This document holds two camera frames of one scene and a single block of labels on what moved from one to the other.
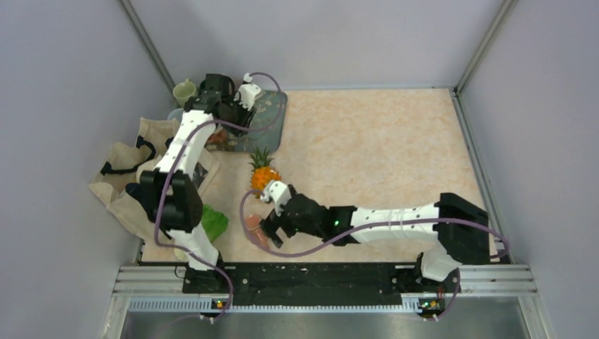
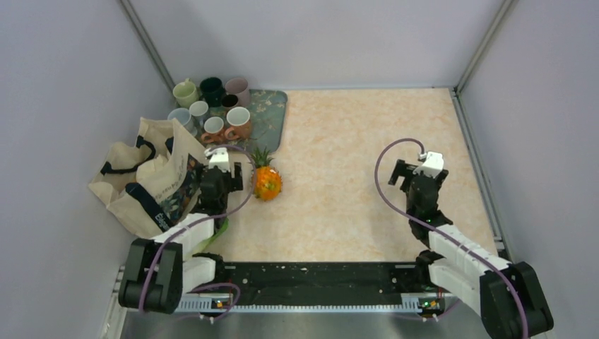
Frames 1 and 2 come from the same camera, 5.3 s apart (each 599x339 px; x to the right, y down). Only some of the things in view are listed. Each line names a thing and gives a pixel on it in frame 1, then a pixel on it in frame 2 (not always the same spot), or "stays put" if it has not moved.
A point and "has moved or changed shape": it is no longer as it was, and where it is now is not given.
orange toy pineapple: (262, 172) stays put
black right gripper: (270, 227) -> (404, 169)
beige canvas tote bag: (123, 163) stays put
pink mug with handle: (253, 234) has moved or changed shape
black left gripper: (246, 115) -> (234, 183)
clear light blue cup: (176, 114) stays put
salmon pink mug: (220, 137) has moved or changed shape
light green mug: (182, 91) stays put
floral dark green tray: (224, 138) stays put
